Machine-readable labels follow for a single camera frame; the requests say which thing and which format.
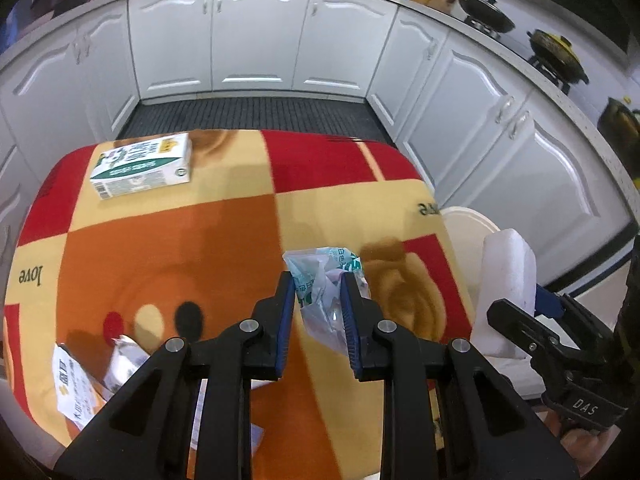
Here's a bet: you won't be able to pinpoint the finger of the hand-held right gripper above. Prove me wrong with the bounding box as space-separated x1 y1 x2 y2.
534 284 581 321
487 299 561 359

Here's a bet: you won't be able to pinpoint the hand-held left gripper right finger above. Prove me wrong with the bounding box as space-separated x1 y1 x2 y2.
340 272 583 480

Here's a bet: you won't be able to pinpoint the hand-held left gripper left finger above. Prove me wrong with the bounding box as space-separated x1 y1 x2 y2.
55 270 297 480

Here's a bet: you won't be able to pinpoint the white green plastic wrapper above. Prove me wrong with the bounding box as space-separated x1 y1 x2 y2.
282 246 371 356

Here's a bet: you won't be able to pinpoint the large white foam block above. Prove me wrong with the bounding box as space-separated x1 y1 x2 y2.
472 228 538 361

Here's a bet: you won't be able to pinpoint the white round stool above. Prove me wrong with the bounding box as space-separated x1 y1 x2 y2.
439 204 548 403

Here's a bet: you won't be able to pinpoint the person's right hand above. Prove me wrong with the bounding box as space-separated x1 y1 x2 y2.
557 422 618 466

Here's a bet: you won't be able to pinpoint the silver white wrapper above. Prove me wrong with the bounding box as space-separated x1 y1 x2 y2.
102 335 151 396

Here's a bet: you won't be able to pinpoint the dark pot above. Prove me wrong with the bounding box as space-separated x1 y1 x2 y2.
597 97 640 181

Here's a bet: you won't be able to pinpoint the green white carton box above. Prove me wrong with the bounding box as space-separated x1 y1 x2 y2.
89 132 193 201

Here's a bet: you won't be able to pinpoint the dark striped floor mat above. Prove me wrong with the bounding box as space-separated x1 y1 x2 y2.
117 97 396 143

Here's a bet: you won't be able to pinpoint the white orange printed packet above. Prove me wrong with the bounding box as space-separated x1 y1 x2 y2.
51 342 111 433

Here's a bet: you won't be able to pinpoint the gas stove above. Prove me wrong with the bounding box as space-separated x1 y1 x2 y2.
465 15 576 96

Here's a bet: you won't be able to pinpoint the yellow lidded pot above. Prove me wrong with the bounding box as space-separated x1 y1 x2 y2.
527 29 590 86

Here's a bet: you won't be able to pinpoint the white lower kitchen cabinets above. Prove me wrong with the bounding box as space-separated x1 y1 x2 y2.
0 0 640 311

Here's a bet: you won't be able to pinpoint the black wok with lid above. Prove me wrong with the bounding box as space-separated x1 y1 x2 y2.
434 0 516 36

